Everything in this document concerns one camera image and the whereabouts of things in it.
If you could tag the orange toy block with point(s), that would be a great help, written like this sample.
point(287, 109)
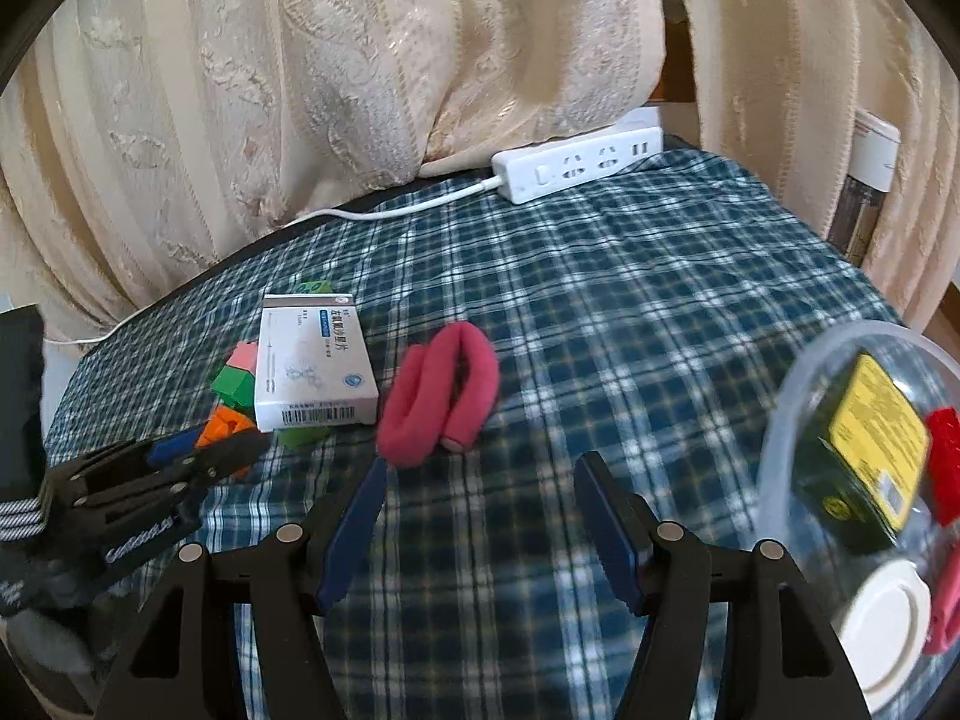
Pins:
point(225, 426)

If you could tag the white medicine box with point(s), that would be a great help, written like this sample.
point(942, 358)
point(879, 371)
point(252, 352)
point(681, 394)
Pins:
point(315, 367)

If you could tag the white power strip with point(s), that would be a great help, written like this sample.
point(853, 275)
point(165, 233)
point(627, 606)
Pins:
point(570, 165)

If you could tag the beige patterned curtain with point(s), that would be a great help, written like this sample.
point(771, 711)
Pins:
point(300, 90)
point(787, 52)

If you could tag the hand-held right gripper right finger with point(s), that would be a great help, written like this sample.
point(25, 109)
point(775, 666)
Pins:
point(607, 532)

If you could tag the clear plastic bowl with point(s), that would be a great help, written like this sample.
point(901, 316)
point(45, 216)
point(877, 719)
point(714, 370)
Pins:
point(825, 570)

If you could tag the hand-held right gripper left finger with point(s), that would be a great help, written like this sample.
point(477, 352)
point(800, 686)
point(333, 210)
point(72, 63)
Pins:
point(360, 525)

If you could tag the clear bottle with white cap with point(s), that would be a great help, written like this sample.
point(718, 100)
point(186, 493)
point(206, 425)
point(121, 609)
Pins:
point(874, 142)

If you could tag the green box with yellow label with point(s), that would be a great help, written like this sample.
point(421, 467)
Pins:
point(862, 465)

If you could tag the green block with blue dots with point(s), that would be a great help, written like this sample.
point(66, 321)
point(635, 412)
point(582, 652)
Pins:
point(313, 286)

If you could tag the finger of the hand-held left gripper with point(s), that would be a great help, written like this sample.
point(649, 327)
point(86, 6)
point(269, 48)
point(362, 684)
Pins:
point(225, 457)
point(176, 446)

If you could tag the red building block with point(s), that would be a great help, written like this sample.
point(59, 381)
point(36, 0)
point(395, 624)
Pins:
point(946, 465)

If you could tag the brown wooden frame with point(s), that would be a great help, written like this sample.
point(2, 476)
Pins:
point(675, 75)

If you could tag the blue plaid tablecloth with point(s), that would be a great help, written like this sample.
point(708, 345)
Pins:
point(562, 315)

